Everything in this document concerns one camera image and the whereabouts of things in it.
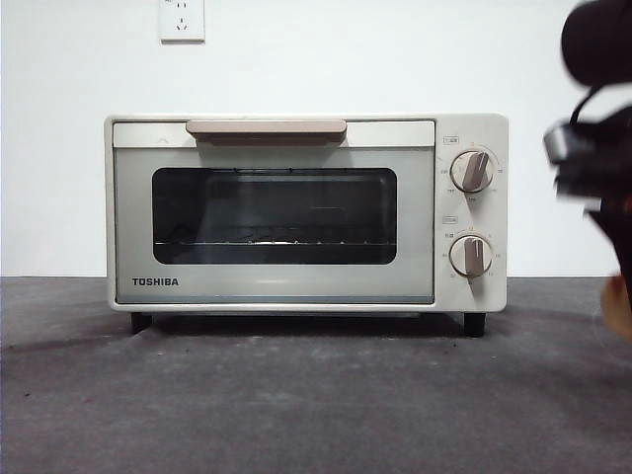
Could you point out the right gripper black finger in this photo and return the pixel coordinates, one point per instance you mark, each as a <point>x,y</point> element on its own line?
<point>614,242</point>

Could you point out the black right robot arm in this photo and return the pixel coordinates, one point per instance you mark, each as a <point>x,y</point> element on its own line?
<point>600,39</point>

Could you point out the cream Toshiba toaster oven body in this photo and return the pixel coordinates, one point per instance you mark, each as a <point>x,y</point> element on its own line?
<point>474,212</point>

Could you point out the black oven foot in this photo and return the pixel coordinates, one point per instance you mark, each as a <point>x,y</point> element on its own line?
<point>473,325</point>
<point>141,322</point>

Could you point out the cream timer knob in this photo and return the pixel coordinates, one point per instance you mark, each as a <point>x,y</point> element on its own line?
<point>471,254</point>

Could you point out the cream temperature knob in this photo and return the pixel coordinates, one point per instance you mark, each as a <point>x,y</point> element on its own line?
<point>473,171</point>

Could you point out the white wall socket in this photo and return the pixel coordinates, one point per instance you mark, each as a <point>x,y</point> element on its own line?
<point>181,22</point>

